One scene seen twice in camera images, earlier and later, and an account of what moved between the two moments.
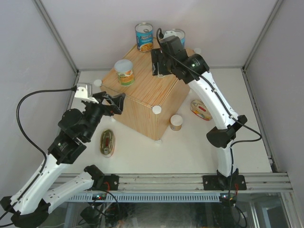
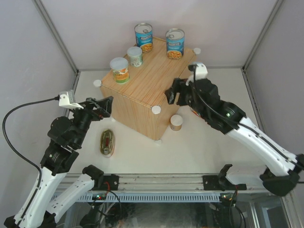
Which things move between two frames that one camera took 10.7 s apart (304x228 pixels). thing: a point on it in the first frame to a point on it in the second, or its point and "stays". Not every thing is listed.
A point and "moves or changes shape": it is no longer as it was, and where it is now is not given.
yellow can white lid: [124, 68] moves or changes shape
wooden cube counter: [150, 101] stays
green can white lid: [161, 76] to [135, 56]
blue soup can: [145, 37] stays
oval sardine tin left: [107, 142] stays
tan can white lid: [176, 121] stays
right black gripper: [157, 57] to [171, 92]
